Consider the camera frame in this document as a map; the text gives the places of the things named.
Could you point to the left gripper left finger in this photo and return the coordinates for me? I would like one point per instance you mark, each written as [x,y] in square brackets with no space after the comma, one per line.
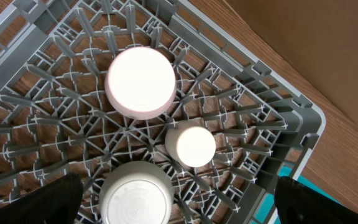
[56,202]

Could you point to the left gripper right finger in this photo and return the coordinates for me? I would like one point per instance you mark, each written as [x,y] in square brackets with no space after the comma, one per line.
[299,204]

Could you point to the grey bowl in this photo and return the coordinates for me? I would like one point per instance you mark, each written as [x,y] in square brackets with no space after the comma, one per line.
[136,192]

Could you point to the white cup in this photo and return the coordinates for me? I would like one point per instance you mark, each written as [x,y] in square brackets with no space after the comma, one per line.
[190,144]

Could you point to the small pink bowl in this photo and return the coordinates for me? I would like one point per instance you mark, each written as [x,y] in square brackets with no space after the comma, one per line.
[141,83]

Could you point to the grey dishwasher rack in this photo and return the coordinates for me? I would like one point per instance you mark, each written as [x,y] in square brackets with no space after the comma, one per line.
[55,117]

